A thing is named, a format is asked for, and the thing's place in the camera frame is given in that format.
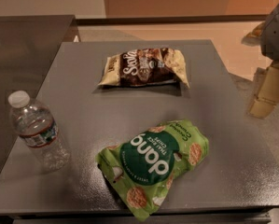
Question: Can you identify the clear plastic water bottle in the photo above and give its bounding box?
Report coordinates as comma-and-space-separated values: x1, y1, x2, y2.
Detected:
7, 91, 71, 172

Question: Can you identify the green Dang rice chips bag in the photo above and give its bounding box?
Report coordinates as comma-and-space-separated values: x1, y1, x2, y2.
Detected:
96, 119, 209, 221

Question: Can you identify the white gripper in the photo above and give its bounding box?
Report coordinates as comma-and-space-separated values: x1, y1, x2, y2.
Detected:
242, 4, 279, 119

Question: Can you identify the brown white snack bag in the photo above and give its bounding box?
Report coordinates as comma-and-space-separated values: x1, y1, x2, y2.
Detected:
100, 48, 189, 87

